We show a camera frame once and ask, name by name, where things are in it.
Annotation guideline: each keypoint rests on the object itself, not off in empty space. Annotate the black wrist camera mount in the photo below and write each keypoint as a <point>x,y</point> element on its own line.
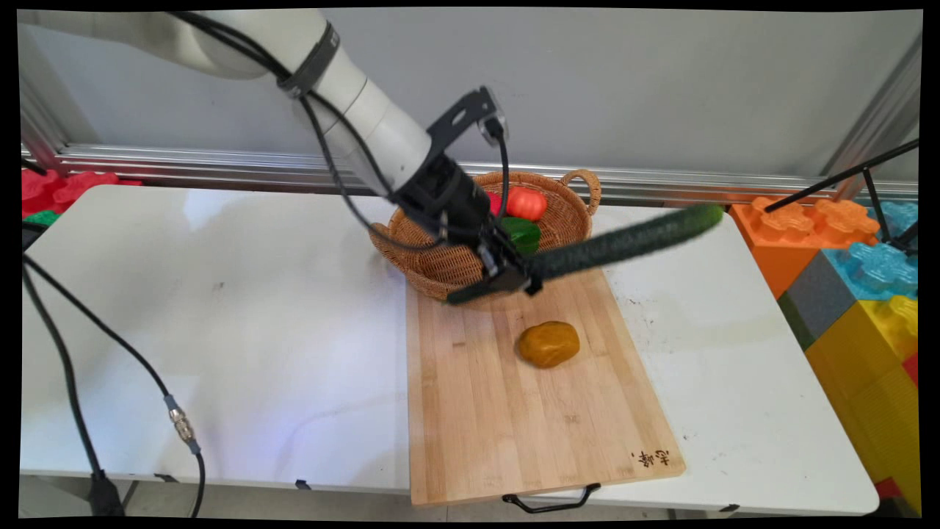
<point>459,117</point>

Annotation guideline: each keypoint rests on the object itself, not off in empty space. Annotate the red studded foam block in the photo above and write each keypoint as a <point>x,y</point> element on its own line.
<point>66,189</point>

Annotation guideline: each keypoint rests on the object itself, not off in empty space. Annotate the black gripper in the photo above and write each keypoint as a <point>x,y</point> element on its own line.
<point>448,202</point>

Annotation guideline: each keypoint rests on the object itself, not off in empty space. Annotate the wooden cutting board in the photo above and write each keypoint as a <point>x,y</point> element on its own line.
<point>514,426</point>

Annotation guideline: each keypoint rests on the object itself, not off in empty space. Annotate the woven wicker basket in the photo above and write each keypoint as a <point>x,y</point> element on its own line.
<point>440,268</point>

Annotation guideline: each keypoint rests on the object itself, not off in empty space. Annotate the horizontal aluminium rail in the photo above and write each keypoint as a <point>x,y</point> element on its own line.
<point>220,169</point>

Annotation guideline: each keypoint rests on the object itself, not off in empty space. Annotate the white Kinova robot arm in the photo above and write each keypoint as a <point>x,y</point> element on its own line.
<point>220,40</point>

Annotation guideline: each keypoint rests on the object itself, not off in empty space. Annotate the dark green toy cucumber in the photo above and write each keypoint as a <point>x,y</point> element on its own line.
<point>624,246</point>

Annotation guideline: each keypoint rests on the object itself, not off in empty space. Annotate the green toy pepper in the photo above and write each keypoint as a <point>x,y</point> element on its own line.
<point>525,232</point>

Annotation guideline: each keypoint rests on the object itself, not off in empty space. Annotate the vertical aluminium post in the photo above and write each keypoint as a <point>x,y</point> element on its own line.
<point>40,125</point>

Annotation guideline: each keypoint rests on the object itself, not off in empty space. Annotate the orange foam building block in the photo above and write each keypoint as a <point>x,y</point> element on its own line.
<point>778,250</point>

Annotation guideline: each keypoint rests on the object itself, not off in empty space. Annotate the orange toy tomato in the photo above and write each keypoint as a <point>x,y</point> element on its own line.
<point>527,204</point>

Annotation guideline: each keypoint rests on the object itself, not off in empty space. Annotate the slanted aluminium post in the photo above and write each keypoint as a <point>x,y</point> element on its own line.
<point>877,121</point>

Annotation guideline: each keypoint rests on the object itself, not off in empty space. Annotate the yellow foam building block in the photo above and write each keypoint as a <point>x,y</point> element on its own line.
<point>866,389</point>

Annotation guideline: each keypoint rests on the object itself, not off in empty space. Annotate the blue foam building block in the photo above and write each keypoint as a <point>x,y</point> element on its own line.
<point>881,268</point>

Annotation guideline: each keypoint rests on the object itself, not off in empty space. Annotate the brown toy potato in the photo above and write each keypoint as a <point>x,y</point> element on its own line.
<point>549,344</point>

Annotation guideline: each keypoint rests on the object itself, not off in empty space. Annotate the red toy pepper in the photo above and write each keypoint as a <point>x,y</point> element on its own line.
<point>495,203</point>

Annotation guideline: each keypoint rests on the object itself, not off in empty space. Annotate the green foam block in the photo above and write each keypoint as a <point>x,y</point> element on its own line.
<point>40,218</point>

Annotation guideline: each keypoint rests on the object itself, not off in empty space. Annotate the black tripod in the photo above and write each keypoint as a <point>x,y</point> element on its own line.
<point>870,187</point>

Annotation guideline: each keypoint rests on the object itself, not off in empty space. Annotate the grey foam building block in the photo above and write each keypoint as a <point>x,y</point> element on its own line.
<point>819,301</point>

